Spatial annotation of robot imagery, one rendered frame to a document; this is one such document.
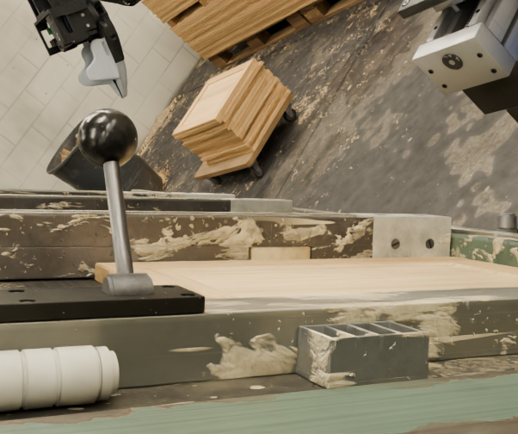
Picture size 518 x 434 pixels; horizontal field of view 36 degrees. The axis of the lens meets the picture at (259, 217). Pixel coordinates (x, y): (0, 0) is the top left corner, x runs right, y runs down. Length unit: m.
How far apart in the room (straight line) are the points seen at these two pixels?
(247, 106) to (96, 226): 3.35
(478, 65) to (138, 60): 5.63
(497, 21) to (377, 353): 0.89
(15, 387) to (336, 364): 0.18
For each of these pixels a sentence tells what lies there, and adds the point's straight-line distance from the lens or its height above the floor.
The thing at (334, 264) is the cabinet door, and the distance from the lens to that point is 0.93.
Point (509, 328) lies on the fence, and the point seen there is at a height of 1.13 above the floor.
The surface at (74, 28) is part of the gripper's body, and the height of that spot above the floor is 1.43.
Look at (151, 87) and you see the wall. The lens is 6.80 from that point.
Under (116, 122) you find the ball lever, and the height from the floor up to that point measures 1.43.
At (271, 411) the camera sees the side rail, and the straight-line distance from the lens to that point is 0.25.
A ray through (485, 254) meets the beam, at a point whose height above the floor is 0.90.
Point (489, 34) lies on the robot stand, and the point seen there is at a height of 0.97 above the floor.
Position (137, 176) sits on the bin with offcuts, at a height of 0.20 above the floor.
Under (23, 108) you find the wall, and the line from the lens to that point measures 6.37.
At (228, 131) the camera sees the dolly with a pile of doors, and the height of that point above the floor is 0.30.
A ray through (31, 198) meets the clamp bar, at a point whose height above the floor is 1.30.
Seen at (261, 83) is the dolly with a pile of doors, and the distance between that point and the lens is 4.28.
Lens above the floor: 1.52
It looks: 23 degrees down
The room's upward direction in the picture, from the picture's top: 50 degrees counter-clockwise
